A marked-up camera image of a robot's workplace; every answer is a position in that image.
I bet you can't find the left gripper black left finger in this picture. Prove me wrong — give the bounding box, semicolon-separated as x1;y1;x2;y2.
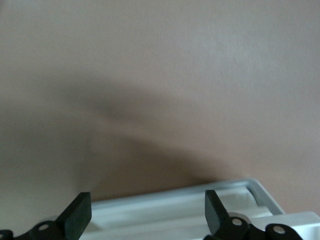
14;191;92;240

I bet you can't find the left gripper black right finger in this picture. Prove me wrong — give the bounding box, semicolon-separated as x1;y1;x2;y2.
203;189;266;240

